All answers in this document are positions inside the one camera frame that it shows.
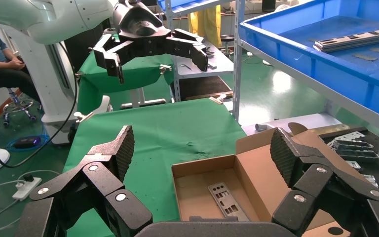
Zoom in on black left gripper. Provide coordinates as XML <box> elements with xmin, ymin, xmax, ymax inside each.
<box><xmin>92</xmin><ymin>0</ymin><xmax>209</xmax><ymax>85</ymax></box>

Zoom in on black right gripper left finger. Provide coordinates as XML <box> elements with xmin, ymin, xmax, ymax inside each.
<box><xmin>14</xmin><ymin>125</ymin><xmax>153</xmax><ymax>237</ymax></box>

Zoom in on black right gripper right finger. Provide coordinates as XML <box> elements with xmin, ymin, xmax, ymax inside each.
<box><xmin>269</xmin><ymin>127</ymin><xmax>379</xmax><ymax>237</ymax></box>

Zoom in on silver metal io shield plate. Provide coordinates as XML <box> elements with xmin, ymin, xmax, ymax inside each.
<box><xmin>208</xmin><ymin>182</ymin><xmax>251</xmax><ymax>222</ymax></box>

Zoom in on blue plastic tray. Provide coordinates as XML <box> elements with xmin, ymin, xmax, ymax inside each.
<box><xmin>156</xmin><ymin>0</ymin><xmax>232</xmax><ymax>14</ymax></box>
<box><xmin>239</xmin><ymin>0</ymin><xmax>379</xmax><ymax>123</ymax></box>

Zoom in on brown cardboard box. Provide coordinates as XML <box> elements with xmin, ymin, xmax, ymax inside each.
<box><xmin>171</xmin><ymin>122</ymin><xmax>379</xmax><ymax>237</ymax></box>

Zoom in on green table cloth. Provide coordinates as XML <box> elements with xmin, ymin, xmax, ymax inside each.
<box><xmin>62</xmin><ymin>98</ymin><xmax>247</xmax><ymax>237</ymax></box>
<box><xmin>76</xmin><ymin>50</ymin><xmax>177</xmax><ymax>114</ymax></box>

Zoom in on long silver metal plate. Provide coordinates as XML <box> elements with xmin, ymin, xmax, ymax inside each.
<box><xmin>333</xmin><ymin>131</ymin><xmax>366</xmax><ymax>142</ymax></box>

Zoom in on grey metal shelving rack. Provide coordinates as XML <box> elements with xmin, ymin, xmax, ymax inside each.
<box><xmin>163</xmin><ymin>0</ymin><xmax>239</xmax><ymax>102</ymax></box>

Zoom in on white low table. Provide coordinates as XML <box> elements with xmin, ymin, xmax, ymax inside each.
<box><xmin>241</xmin><ymin>113</ymin><xmax>341</xmax><ymax>136</ymax></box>

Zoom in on yellow hanging garment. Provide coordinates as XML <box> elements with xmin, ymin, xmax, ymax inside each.
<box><xmin>188</xmin><ymin>4</ymin><xmax>223</xmax><ymax>48</ymax></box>

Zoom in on white power strip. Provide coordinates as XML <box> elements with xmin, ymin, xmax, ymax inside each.
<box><xmin>12</xmin><ymin>176</ymin><xmax>43</xmax><ymax>202</ymax></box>

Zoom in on black round stool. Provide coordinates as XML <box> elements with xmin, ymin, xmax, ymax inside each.
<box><xmin>220</xmin><ymin>34</ymin><xmax>236</xmax><ymax>56</ymax></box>

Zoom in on white plastic pipe fitting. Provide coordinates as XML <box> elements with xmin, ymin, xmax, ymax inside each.
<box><xmin>255</xmin><ymin>122</ymin><xmax>275</xmax><ymax>132</ymax></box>

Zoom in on grey perforated shelf upright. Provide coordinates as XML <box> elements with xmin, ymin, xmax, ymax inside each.
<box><xmin>232</xmin><ymin>0</ymin><xmax>246</xmax><ymax>122</ymax></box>

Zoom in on white shelf board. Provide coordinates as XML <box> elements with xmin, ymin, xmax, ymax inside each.
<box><xmin>240</xmin><ymin>39</ymin><xmax>379</xmax><ymax>140</ymax></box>

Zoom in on white robot torso column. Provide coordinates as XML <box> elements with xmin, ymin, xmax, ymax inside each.
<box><xmin>0</xmin><ymin>24</ymin><xmax>114</xmax><ymax>145</ymax></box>

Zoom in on wheeled office stool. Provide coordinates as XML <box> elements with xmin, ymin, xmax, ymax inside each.
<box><xmin>2</xmin><ymin>88</ymin><xmax>38</xmax><ymax>127</ymax></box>

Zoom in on stack of metal shield plates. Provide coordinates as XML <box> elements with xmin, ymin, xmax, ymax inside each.
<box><xmin>313</xmin><ymin>29</ymin><xmax>379</xmax><ymax>53</ymax></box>

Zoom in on silver stamped metal bracket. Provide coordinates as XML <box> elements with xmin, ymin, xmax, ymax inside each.
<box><xmin>346</xmin><ymin>160</ymin><xmax>363</xmax><ymax>171</ymax></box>
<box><xmin>361</xmin><ymin>174</ymin><xmax>379</xmax><ymax>188</ymax></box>
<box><xmin>327</xmin><ymin>140</ymin><xmax>370</xmax><ymax>151</ymax></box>
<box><xmin>335</xmin><ymin>149</ymin><xmax>379</xmax><ymax>163</ymax></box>

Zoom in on black mat with brass frame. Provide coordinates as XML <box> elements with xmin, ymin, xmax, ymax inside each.
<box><xmin>310</xmin><ymin>124</ymin><xmax>379</xmax><ymax>194</ymax></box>

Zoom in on black power cable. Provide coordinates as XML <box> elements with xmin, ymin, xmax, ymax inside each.
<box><xmin>0</xmin><ymin>42</ymin><xmax>79</xmax><ymax>169</ymax></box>

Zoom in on blue coiled cable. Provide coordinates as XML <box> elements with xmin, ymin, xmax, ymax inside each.
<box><xmin>6</xmin><ymin>134</ymin><xmax>51</xmax><ymax>153</ymax></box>

